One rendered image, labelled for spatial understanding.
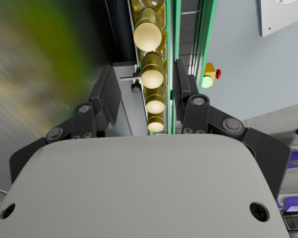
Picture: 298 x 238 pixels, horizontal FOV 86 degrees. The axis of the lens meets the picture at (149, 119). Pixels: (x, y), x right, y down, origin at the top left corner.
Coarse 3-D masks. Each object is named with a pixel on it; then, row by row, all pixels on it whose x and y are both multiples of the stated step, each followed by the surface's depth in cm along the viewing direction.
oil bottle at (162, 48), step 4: (164, 32) 27; (164, 36) 27; (164, 40) 27; (160, 44) 27; (164, 44) 27; (160, 48) 27; (164, 48) 27; (140, 52) 28; (144, 52) 27; (160, 52) 27; (164, 52) 28; (140, 56) 28; (164, 56) 28; (140, 60) 29; (164, 60) 29
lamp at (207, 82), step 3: (204, 78) 61; (207, 78) 60; (210, 78) 60; (204, 81) 60; (207, 81) 60; (210, 81) 60; (204, 84) 61; (207, 84) 61; (210, 84) 61; (204, 87) 62
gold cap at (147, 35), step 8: (144, 16) 19; (152, 16) 19; (136, 24) 19; (144, 24) 18; (152, 24) 18; (160, 24) 20; (136, 32) 18; (144, 32) 18; (152, 32) 18; (160, 32) 18; (136, 40) 19; (144, 40) 19; (152, 40) 19; (160, 40) 19; (144, 48) 20; (152, 48) 20
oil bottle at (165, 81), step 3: (165, 63) 32; (165, 66) 31; (165, 69) 31; (165, 72) 31; (165, 75) 31; (165, 78) 32; (165, 81) 32; (162, 84) 32; (165, 84) 33; (144, 87) 34; (165, 87) 34
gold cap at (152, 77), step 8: (152, 56) 24; (144, 64) 24; (152, 64) 23; (160, 64) 24; (144, 72) 22; (152, 72) 22; (160, 72) 22; (144, 80) 23; (152, 80) 23; (160, 80) 23; (152, 88) 24
